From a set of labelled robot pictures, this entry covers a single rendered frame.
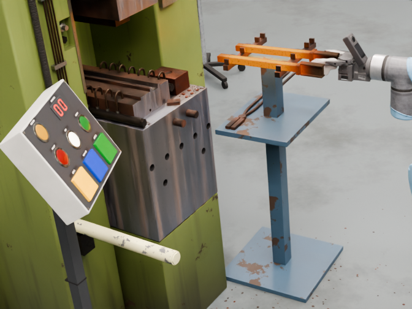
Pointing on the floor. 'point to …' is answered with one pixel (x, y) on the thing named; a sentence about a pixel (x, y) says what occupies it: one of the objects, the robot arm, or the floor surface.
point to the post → (73, 263)
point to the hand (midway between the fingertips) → (318, 55)
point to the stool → (210, 53)
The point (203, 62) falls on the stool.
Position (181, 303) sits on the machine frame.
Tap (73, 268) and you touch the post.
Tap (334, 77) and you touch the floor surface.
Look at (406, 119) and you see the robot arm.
